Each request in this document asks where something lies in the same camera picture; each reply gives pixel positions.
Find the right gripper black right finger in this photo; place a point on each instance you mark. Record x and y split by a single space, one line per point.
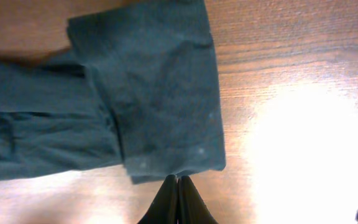
191 207

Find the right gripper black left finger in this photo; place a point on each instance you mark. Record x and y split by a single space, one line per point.
163 209

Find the dark teal t-shirt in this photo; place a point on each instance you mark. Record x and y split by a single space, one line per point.
139 87

